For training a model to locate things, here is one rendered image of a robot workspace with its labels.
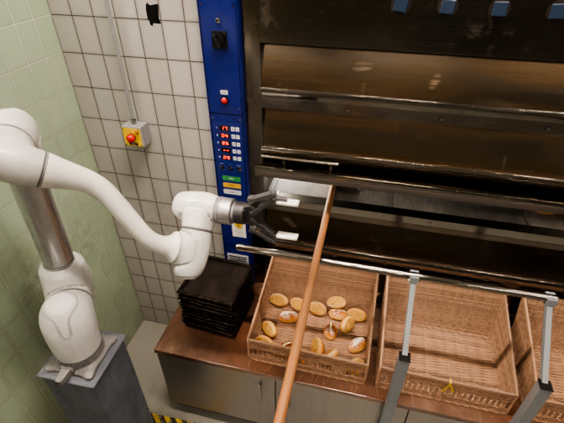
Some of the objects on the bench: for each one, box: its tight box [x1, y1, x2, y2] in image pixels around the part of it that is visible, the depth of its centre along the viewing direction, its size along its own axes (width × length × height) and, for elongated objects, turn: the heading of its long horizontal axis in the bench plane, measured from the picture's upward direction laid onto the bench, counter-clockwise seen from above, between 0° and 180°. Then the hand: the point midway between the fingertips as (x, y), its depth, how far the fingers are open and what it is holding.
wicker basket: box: [374, 275, 520, 415], centre depth 187 cm, size 49×56×28 cm
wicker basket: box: [247, 256, 379, 385], centre depth 198 cm, size 49×56×28 cm
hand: (295, 220), depth 131 cm, fingers open, 13 cm apart
